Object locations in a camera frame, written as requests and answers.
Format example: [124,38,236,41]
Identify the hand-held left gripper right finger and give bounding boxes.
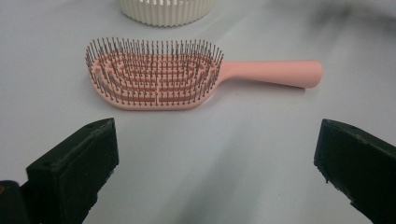
[313,118,396,224]

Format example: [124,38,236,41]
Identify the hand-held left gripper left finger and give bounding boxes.
[26,117,120,224]

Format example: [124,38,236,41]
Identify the pink hairbrush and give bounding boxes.
[84,36,324,111]

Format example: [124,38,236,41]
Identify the white plastic basket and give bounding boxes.
[117,0,217,28]

